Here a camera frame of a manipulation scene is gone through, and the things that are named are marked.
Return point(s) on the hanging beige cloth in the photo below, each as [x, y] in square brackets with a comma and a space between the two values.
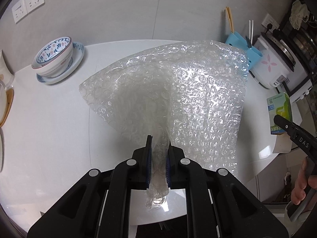
[299, 14]

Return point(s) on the person's right hand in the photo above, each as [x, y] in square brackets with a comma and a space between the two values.
[298, 193]

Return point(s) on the white ceramic cup with sticks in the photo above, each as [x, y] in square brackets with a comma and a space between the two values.
[6, 76]

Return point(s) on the blue plastic utensil holder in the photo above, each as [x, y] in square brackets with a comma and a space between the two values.
[253, 54]

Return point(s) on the blue striped plate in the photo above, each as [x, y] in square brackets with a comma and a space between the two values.
[1, 150]

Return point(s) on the white wall socket left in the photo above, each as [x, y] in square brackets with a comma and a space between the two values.
[19, 11]

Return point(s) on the wall socket behind cooker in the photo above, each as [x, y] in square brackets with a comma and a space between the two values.
[269, 20]

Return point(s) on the clear bubble wrap sheet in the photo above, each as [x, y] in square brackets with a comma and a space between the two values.
[187, 94]

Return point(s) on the white rice cooker pink flowers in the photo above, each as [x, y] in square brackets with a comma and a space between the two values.
[276, 62]

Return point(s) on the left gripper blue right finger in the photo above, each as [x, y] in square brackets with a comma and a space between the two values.
[168, 166]

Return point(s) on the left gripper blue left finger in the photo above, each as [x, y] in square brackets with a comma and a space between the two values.
[148, 160]

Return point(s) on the blue patterned porcelain bowl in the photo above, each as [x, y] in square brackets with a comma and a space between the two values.
[53, 56]

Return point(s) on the white straw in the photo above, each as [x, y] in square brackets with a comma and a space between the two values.
[250, 30]

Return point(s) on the wooden chopsticks pair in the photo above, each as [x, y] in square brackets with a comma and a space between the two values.
[230, 19]

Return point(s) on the green white small carton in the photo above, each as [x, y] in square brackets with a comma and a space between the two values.
[278, 104]

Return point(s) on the round wooden coaster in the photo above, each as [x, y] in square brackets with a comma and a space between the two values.
[10, 96]

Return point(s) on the white toaster oven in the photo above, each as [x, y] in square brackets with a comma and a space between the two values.
[297, 84]

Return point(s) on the white straw right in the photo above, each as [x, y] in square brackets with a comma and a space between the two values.
[252, 31]

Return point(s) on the white straw left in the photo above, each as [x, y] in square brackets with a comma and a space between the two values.
[250, 30]

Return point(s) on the blue patterned porcelain plate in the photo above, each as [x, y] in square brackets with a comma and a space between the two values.
[73, 63]

